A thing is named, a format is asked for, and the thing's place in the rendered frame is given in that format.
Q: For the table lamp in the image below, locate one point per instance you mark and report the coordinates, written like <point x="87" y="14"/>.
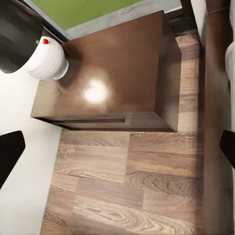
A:
<point x="22" y="43"/>

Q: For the bed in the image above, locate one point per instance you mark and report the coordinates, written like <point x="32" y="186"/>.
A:
<point x="219" y="174"/>

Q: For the nightstand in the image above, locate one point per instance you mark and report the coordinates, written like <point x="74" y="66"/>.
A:
<point x="125" y="78"/>

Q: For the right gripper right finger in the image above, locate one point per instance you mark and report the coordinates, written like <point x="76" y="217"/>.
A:
<point x="227" y="146"/>

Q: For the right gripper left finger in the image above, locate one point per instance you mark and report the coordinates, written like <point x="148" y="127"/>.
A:
<point x="12" y="146"/>

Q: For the fixed window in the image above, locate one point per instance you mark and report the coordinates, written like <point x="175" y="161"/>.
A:
<point x="65" y="20"/>

